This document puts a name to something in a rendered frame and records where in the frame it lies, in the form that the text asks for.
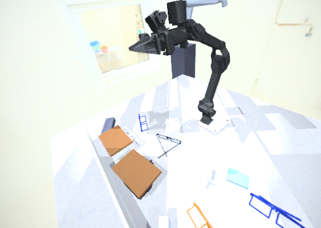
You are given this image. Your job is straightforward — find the blue rectangular glasses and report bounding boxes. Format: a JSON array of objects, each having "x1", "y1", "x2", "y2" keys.
[{"x1": 249, "y1": 193, "x2": 305, "y2": 228}]

